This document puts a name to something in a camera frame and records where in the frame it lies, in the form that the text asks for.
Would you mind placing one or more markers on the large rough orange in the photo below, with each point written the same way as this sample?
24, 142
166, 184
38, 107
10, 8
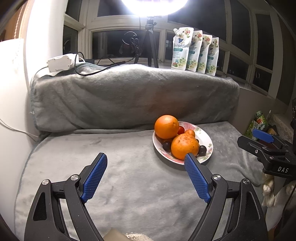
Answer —
185, 146

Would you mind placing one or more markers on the white floral plate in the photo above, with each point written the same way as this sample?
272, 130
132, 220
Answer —
205, 141

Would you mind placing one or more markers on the white padded panel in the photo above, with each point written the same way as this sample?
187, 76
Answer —
13, 92

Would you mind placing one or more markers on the white power strip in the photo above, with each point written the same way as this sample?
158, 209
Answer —
60, 63

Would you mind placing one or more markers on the white lace cloth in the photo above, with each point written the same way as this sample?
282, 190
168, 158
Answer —
282, 125

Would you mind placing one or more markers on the black tripod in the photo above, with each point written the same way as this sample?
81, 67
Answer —
148, 39

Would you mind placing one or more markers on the white window frame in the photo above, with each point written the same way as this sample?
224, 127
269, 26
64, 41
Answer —
129, 23

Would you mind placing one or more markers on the small tangerine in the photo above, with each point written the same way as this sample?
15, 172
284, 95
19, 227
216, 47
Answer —
190, 132

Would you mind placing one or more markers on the green snack bag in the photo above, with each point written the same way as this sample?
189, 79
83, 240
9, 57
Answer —
255, 126

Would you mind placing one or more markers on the dark purple plum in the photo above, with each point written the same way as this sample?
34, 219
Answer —
166, 146

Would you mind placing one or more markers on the person's right hand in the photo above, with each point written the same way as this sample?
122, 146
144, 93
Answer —
268, 190

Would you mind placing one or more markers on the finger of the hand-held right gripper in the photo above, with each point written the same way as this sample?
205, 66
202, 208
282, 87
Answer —
259, 148
262, 135

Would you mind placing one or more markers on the grey fleece blanket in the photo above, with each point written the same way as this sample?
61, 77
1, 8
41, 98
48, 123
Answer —
138, 166

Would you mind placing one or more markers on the smooth orange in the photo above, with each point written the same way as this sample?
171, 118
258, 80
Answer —
166, 126

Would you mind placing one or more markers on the dark grape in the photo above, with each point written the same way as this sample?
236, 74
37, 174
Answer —
202, 150

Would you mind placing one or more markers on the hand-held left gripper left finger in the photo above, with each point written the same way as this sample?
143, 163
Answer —
94, 177

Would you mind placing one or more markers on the beige knitted cloth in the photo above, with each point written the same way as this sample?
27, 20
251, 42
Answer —
136, 237

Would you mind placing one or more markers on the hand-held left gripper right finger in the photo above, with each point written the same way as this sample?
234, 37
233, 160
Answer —
196, 177

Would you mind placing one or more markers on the red cherry tomato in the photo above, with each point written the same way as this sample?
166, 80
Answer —
181, 130

